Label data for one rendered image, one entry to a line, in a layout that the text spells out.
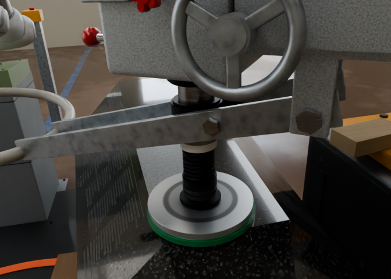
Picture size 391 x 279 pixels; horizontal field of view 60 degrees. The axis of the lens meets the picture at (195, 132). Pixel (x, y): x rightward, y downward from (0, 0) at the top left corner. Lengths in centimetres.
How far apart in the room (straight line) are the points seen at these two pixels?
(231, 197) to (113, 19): 40
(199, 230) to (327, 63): 35
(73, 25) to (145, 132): 732
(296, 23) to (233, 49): 7
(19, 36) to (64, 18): 594
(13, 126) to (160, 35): 152
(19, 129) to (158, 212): 135
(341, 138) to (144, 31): 73
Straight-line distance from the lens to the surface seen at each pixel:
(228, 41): 36
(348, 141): 105
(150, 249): 66
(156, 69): 48
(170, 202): 68
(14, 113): 189
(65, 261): 170
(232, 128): 52
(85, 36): 58
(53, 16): 792
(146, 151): 94
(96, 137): 67
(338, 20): 41
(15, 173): 205
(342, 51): 43
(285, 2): 35
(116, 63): 52
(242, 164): 86
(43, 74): 295
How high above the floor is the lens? 126
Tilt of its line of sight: 25 degrees down
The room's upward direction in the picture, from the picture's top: 2 degrees counter-clockwise
